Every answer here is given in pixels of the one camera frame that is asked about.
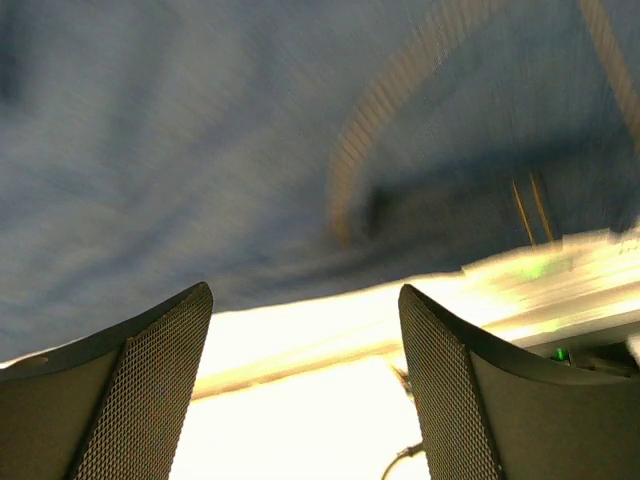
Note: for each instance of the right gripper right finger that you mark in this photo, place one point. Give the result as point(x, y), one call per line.
point(489, 409)

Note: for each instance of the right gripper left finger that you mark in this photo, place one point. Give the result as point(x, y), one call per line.
point(108, 406)

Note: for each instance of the dark blue denim trousers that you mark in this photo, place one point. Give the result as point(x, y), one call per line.
point(288, 150)

